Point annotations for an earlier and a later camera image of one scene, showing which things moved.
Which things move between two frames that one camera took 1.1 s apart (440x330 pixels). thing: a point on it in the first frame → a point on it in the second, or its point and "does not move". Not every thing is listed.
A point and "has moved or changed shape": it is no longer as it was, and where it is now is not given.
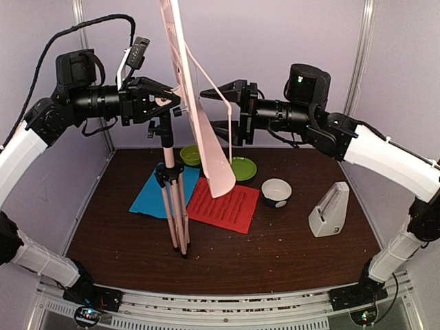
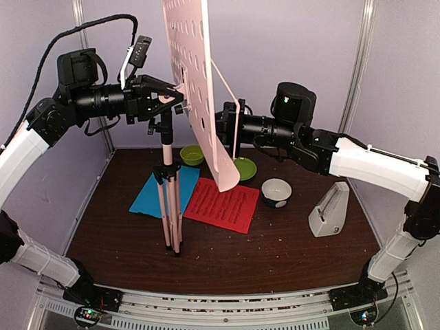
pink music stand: (169, 172) has moved or changed shape
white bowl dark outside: (276, 192) does not move
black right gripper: (232, 91) → (225, 123)
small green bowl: (190, 155) does not move
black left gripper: (134, 100) does not move
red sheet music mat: (233, 210) does not move
